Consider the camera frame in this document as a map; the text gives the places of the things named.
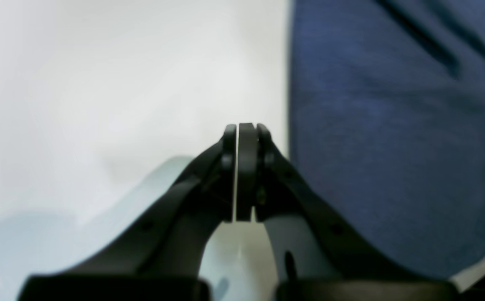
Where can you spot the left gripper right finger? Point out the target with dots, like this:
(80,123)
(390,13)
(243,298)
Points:
(319,256)

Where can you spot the dark blue t-shirt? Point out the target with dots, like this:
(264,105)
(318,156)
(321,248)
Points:
(387,112)

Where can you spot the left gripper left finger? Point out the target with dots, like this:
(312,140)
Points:
(158,257)

